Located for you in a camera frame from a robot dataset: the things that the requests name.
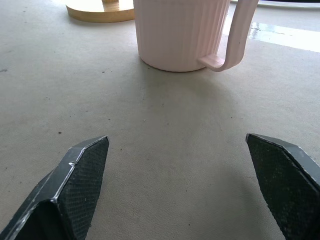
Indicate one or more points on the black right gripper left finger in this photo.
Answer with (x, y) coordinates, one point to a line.
(65, 190)

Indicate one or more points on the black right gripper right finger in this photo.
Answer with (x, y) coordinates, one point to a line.
(287, 180)

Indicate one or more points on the pink ribbed plastic mug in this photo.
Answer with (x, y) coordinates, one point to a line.
(180, 32)

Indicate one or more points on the round wooden stand base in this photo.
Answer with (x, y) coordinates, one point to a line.
(100, 11)

